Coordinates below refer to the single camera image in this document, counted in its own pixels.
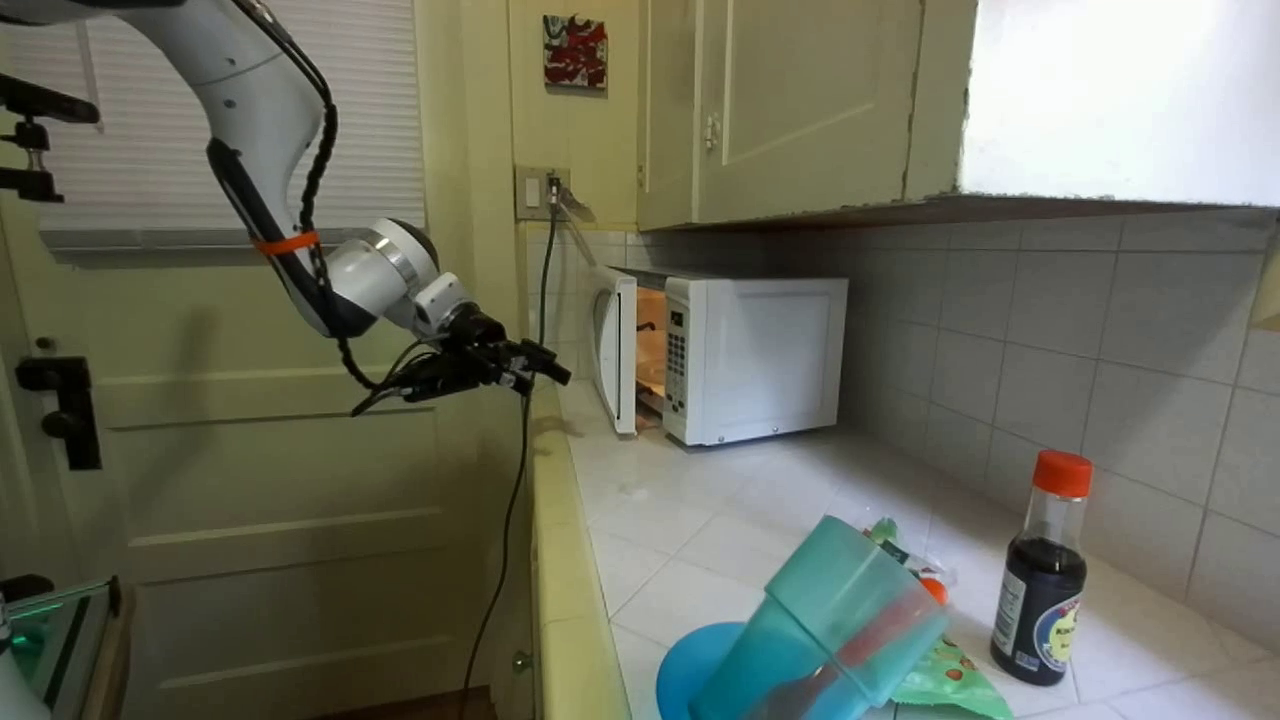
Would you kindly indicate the teal plastic cup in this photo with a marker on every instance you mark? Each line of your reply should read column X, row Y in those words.
column 830, row 610

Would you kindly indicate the camera on mount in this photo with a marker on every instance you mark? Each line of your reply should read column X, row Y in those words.
column 35, row 140

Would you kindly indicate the green snack packet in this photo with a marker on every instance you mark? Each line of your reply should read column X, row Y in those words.
column 950, row 680

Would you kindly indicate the round drawer knob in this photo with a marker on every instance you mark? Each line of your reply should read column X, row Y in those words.
column 521, row 661

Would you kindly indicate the red wall picture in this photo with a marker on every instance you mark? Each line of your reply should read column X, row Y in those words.
column 575, row 52

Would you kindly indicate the wide cabinet door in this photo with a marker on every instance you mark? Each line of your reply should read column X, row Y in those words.
column 810, row 100

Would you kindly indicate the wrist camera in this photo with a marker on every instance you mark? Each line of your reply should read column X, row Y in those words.
column 440, row 375

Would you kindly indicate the narrow cabinet door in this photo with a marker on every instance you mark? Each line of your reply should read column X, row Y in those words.
column 665, row 100

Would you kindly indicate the white window blind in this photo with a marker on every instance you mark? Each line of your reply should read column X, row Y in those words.
column 380, row 110

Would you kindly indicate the blue plastic plate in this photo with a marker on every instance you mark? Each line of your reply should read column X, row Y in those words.
column 690, row 665

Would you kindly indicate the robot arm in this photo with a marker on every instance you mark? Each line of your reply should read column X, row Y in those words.
column 255, row 110

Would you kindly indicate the black door lock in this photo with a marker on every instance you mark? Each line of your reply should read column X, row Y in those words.
column 68, row 410

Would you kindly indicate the bright window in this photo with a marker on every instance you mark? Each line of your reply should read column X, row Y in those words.
column 1120, row 95

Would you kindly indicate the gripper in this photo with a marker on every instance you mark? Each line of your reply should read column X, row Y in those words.
column 478, row 328

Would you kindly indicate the white microwave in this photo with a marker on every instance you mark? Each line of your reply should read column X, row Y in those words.
column 760, row 360

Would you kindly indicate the microwave door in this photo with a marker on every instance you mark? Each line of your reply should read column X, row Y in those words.
column 612, row 350

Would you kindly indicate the pale green wall cabinet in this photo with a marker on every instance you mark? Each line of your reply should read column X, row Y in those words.
column 800, row 100

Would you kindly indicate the dark sauce bottle orange cap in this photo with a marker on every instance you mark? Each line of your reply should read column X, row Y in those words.
column 1040, row 590

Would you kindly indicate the wall socket plate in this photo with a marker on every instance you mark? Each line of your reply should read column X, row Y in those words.
column 532, row 192

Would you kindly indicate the pale green room door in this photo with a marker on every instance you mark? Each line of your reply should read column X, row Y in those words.
column 280, row 520

